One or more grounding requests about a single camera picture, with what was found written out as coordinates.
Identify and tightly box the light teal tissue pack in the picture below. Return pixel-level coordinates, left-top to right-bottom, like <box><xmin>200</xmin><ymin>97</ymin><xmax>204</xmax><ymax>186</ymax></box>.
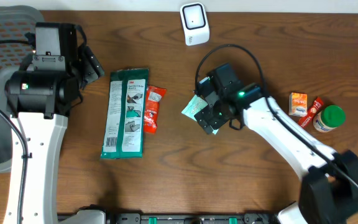
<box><xmin>181</xmin><ymin>76</ymin><xmax>220</xmax><ymax>136</ymax></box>

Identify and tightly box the red snack bag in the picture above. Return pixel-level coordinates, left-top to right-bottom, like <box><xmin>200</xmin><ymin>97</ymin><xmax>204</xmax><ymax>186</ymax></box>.
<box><xmin>144</xmin><ymin>85</ymin><xmax>167</xmax><ymax>134</ymax></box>

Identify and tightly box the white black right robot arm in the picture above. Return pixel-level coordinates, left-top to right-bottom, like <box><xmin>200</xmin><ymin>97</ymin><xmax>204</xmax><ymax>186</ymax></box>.
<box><xmin>195</xmin><ymin>63</ymin><xmax>358</xmax><ymax>223</ymax></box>

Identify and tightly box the red stick sachet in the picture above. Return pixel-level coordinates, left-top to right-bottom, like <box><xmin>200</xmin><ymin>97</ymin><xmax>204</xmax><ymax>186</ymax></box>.
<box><xmin>298</xmin><ymin>97</ymin><xmax>324</xmax><ymax>128</ymax></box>

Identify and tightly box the small orange white box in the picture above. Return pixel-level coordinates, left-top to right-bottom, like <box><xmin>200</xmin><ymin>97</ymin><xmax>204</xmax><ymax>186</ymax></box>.
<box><xmin>288</xmin><ymin>92</ymin><xmax>308</xmax><ymax>117</ymax></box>

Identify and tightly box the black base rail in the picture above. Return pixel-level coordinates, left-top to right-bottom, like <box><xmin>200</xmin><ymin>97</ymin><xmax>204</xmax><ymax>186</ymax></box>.
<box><xmin>58</xmin><ymin>210</ymin><xmax>278</xmax><ymax>224</ymax></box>

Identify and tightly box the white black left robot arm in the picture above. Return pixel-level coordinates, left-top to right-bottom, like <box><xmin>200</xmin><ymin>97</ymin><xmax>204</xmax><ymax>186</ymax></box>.
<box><xmin>4</xmin><ymin>22</ymin><xmax>104</xmax><ymax>223</ymax></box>

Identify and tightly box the green lid white jar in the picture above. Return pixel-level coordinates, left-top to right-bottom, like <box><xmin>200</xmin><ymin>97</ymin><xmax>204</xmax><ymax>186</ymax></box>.
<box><xmin>313</xmin><ymin>105</ymin><xmax>346</xmax><ymax>133</ymax></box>

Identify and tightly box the green 3M wipes pack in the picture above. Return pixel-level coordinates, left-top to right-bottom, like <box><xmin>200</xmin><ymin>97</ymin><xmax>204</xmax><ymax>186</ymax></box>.
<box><xmin>101</xmin><ymin>68</ymin><xmax>149</xmax><ymax>159</ymax></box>

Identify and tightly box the white barcode scanner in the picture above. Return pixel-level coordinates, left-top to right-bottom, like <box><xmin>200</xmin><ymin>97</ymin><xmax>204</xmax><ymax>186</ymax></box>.
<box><xmin>180</xmin><ymin>2</ymin><xmax>210</xmax><ymax>46</ymax></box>

